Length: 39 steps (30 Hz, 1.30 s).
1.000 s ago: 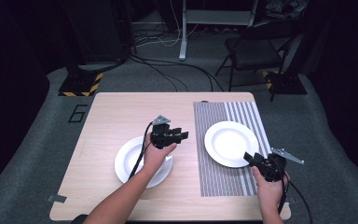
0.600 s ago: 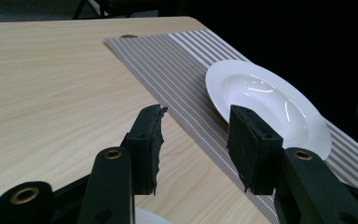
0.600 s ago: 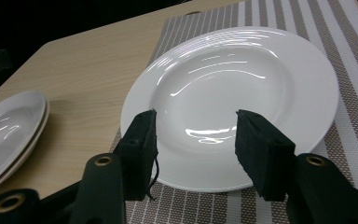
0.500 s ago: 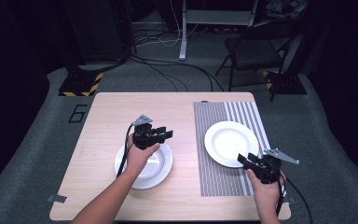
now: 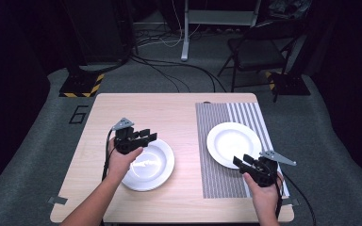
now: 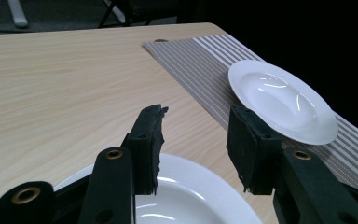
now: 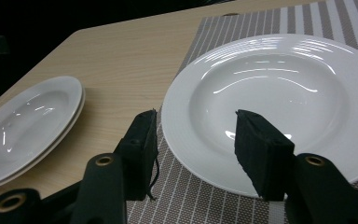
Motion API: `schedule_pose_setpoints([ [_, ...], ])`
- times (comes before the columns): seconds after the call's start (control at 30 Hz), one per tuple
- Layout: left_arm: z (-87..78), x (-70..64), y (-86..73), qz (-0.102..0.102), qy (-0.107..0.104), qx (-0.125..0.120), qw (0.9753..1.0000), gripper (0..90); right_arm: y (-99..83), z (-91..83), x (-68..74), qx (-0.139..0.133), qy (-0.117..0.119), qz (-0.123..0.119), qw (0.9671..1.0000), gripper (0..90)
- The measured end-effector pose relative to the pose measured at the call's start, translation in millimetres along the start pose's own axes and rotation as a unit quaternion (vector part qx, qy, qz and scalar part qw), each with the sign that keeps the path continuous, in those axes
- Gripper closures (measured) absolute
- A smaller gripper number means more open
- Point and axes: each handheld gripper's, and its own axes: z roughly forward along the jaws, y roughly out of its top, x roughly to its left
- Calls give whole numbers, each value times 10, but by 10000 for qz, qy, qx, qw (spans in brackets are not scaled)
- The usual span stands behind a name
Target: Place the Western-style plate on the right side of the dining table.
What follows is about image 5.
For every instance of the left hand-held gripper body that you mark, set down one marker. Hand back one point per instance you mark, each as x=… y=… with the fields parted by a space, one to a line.
x=127 y=141

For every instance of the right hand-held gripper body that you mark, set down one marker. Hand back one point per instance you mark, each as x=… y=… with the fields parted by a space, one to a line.
x=264 y=171

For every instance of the white plate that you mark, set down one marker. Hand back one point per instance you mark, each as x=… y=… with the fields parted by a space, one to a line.
x=152 y=168
x=229 y=142

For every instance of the person's left hand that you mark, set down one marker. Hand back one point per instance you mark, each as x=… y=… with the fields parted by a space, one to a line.
x=121 y=163

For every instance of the person's right hand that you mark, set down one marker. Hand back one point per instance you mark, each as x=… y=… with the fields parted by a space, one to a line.
x=265 y=197

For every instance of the grey striped placemat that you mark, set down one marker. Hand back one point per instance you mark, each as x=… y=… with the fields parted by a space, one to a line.
x=223 y=175

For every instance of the grey tape piece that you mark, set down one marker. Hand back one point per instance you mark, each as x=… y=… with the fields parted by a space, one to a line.
x=57 y=200
x=290 y=201

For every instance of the black yellow striped stand base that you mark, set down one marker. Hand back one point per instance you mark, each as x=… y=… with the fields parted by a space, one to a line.
x=290 y=84
x=81 y=85

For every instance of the black folding chair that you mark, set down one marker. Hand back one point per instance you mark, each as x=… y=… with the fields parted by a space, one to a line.
x=257 y=53

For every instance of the dark cabinet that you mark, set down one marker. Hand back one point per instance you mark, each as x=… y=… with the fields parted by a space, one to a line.
x=100 y=31

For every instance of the white metal stand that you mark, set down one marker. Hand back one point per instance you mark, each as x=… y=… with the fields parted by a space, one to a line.
x=201 y=19

